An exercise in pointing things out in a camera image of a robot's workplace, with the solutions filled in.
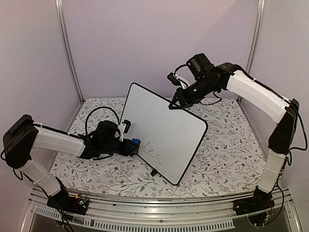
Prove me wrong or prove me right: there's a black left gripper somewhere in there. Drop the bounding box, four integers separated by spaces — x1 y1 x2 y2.
100 139 137 157

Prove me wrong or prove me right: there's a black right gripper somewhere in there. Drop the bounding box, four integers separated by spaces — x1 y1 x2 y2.
168 77 217 111

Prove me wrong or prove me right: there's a blue whiteboard eraser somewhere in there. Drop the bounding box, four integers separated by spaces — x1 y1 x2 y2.
131 138 140 156

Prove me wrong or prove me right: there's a small black-framed whiteboard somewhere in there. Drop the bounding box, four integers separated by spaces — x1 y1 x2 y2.
121 83 208 186

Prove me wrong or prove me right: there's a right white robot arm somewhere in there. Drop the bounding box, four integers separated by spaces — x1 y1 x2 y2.
167 53 300 211

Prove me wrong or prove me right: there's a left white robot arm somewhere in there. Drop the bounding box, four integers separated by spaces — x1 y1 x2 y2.
3 115 140 210

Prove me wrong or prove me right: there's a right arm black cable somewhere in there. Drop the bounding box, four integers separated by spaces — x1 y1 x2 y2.
172 63 224 104

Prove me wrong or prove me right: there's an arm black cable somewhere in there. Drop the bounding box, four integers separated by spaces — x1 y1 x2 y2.
172 63 224 104
84 106 121 136

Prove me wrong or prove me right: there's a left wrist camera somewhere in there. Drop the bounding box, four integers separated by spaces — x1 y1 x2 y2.
123 119 131 133

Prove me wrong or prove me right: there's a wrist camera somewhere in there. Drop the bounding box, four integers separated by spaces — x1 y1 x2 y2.
123 119 131 133
167 72 181 86

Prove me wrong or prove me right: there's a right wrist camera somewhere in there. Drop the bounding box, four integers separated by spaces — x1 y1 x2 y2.
167 72 181 86

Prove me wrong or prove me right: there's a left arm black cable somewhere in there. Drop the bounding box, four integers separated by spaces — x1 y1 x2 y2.
84 106 121 136

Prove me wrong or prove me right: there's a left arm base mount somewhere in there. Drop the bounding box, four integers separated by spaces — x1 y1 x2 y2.
47 192 89 215

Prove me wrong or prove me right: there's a right aluminium corner post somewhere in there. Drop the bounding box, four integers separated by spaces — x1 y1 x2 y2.
238 0 266 102

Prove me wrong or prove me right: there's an aluminium corner post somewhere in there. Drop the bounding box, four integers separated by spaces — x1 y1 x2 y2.
55 0 84 103
238 0 266 102

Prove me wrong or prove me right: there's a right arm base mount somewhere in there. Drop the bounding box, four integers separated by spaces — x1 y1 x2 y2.
233 188 275 216

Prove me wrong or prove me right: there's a left aluminium corner post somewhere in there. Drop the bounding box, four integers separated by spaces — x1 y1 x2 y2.
55 0 84 103

